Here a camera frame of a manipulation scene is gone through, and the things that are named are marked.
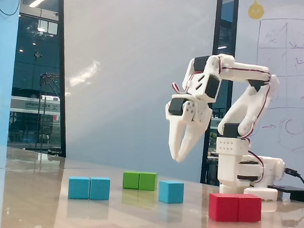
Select long green block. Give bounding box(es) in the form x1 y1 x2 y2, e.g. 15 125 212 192
122 170 158 192

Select flat black box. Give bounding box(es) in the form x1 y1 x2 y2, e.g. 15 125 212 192
267 184 304 203

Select shoulder servo wire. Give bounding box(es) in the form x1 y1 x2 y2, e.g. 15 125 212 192
247 150 266 185

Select black plug cable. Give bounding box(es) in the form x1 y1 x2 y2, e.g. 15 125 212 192
283 167 304 191

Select dark scaffold tower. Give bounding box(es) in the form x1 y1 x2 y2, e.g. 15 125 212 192
36 71 61 154

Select yellow round sticker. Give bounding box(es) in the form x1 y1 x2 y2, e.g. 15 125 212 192
247 0 265 20

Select long red block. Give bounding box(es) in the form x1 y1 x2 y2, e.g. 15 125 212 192
208 192 263 224

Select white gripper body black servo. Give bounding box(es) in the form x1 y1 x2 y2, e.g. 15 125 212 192
165 93 214 127

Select gripper servo wire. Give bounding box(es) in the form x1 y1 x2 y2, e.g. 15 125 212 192
172 81 194 97

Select arm link servo wire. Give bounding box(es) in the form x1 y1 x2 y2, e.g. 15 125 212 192
215 57 272 144

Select small blue cube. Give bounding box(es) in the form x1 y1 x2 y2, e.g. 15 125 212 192
158 180 185 205

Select white fixed gripper finger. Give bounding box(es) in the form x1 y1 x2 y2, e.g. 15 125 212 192
167 118 187 162

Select white movable gripper finger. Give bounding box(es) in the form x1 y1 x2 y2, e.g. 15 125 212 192
176 121 209 164

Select long blue block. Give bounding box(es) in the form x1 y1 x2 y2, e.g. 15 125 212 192
68 175 111 201

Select black window frame post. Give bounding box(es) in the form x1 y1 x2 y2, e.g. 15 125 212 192
52 0 72 158

